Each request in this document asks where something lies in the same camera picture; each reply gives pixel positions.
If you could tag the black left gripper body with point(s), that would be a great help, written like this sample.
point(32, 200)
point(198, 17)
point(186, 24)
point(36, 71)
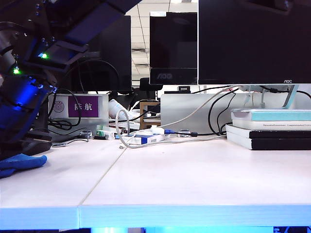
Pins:
point(19, 104)

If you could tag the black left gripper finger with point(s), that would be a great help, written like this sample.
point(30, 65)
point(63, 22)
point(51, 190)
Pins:
point(40, 138)
point(36, 148)

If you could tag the blue microfiber rag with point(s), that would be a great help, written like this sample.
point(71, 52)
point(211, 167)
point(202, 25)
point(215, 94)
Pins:
point(22, 162)

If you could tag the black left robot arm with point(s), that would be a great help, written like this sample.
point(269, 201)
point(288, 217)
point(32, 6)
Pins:
point(97, 21)

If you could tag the small clear glass cup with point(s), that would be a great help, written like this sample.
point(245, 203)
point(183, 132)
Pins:
point(86, 134)

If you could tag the name plate with purple label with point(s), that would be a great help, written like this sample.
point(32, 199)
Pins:
point(83, 106)

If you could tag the green and white small box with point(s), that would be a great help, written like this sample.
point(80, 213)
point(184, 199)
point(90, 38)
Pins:
point(100, 134)

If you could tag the white plastic bottle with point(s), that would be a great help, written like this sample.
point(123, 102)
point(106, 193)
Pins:
point(116, 108)

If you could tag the small wooden shelf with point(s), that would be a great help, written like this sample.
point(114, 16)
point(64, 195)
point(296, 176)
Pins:
point(142, 116)

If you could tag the dark computer monitor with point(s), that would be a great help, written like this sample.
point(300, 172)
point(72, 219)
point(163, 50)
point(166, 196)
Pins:
point(114, 60)

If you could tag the blue and white carton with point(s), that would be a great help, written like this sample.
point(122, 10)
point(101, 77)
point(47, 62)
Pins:
point(145, 140)

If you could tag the white video adapter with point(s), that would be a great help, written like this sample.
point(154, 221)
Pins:
point(157, 129)

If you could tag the blue VGA connector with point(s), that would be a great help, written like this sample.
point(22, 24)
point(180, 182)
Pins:
point(172, 132)

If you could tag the grey desk partition panel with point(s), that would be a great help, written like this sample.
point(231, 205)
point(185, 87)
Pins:
point(184, 109)

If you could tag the black AOC monitor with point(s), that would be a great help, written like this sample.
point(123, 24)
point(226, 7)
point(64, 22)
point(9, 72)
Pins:
point(172, 43)

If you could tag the white neuroscience book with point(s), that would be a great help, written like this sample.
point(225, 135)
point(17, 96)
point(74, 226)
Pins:
point(247, 125)

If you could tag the large AOC monitor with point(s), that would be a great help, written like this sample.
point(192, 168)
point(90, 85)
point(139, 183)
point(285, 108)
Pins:
point(255, 41)

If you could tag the black book with chipped corner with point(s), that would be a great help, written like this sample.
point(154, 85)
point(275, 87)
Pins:
point(279, 134)

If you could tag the teal book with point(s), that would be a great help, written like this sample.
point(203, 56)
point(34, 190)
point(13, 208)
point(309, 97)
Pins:
point(279, 117)

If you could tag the silver monitor stand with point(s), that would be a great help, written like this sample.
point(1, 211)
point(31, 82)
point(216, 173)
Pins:
point(291, 97)

